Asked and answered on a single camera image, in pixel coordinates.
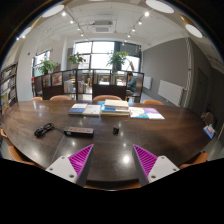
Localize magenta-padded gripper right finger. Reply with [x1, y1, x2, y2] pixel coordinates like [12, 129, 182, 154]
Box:
[132, 143, 181, 187]

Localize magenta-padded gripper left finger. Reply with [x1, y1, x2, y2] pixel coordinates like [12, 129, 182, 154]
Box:
[45, 143, 95, 188]

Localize orange chair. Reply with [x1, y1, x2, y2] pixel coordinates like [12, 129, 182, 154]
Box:
[8, 144, 43, 168]
[179, 151, 210, 170]
[0, 128, 9, 141]

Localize black power strip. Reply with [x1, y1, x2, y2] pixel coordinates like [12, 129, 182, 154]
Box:
[63, 125, 95, 138]

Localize purple cover book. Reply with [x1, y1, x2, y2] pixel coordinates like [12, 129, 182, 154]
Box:
[142, 107, 166, 121]

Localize blue sign card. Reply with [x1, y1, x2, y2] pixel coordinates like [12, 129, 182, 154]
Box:
[203, 123, 216, 140]

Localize colourful illustrated book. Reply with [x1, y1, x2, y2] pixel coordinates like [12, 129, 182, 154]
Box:
[128, 106, 150, 120]

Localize blue cover book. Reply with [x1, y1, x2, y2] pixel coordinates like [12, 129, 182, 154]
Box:
[68, 102, 89, 116]

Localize plain white book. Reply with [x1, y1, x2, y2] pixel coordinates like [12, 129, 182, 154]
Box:
[82, 104, 102, 118]

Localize dark chair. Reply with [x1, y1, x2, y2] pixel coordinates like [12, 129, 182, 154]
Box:
[200, 111, 216, 127]

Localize tan flat book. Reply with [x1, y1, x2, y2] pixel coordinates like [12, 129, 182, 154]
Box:
[100, 111, 131, 117]

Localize blue and white book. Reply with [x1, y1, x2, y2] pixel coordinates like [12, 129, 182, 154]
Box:
[100, 102, 131, 114]

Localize large white book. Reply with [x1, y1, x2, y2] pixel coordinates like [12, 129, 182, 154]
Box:
[104, 98, 130, 111]

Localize row of orange chairs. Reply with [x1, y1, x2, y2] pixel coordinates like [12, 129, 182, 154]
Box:
[30, 94, 165, 107]

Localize person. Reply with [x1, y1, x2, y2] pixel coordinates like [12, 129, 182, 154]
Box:
[125, 72, 138, 98]

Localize dark wooden divider shelf unit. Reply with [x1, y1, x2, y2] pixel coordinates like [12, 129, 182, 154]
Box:
[34, 68, 145, 104]

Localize large potted green plant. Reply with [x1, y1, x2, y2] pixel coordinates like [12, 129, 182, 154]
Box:
[106, 50, 130, 72]

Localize ceiling air conditioner unit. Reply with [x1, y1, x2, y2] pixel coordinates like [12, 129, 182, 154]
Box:
[91, 20, 114, 34]

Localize group of ceiling spotlights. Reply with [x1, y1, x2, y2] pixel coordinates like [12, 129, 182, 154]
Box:
[60, 11, 151, 38]

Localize round white ceiling lamps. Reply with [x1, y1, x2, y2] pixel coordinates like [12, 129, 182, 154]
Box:
[16, 0, 204, 41]

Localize coiled black power cable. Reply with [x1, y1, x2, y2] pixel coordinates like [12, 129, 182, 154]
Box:
[33, 122, 66, 139]

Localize white wall radiator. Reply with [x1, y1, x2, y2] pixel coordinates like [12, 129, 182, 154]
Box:
[157, 79, 185, 108]

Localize small white wall panel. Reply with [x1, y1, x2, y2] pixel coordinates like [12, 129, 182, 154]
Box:
[143, 75, 153, 90]

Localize tall wall bookshelf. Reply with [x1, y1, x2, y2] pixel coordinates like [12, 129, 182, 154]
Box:
[0, 62, 19, 114]

